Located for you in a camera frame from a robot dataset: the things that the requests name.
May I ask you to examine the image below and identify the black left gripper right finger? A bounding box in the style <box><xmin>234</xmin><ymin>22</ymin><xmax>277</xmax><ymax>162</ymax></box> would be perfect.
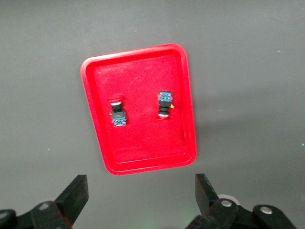
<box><xmin>185</xmin><ymin>173</ymin><xmax>297</xmax><ymax>229</ymax></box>

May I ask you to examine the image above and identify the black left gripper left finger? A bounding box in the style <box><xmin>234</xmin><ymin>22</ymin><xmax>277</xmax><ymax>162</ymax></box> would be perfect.
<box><xmin>0</xmin><ymin>175</ymin><xmax>89</xmax><ymax>229</ymax></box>

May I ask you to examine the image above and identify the red push button switch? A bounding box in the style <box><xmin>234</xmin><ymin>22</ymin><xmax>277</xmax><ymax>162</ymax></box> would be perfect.
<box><xmin>107</xmin><ymin>94</ymin><xmax>127</xmax><ymax>128</ymax></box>
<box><xmin>156</xmin><ymin>90</ymin><xmax>176</xmax><ymax>120</ymax></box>

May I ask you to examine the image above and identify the red plastic tray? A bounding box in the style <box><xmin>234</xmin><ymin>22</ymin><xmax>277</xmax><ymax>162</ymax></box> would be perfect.
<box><xmin>80</xmin><ymin>43</ymin><xmax>198</xmax><ymax>177</ymax></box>

